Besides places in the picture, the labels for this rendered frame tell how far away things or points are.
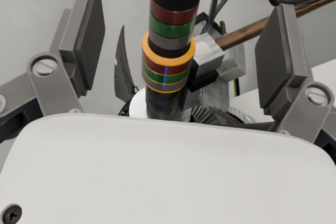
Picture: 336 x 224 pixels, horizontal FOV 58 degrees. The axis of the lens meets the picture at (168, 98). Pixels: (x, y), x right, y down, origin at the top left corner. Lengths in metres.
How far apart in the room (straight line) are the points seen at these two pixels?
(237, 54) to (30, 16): 2.02
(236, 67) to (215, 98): 0.10
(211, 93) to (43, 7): 2.06
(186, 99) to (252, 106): 0.47
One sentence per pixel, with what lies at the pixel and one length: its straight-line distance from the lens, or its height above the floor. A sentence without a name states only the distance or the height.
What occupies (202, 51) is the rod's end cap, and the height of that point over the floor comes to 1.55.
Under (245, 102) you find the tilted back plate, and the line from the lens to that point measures 0.80.
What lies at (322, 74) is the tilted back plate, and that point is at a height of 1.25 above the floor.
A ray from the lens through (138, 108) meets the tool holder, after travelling 0.34.
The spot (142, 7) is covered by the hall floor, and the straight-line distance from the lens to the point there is 2.57.
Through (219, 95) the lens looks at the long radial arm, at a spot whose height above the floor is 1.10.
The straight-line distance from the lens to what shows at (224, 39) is 0.30.
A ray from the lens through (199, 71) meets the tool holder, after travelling 0.28.
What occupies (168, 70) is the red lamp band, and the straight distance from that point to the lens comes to 0.24.
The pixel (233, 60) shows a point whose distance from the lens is 0.80.
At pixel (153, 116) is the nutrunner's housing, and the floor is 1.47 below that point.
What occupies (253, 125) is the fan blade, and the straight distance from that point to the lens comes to 0.53.
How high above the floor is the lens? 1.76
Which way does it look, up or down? 59 degrees down
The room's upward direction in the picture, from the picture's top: 9 degrees clockwise
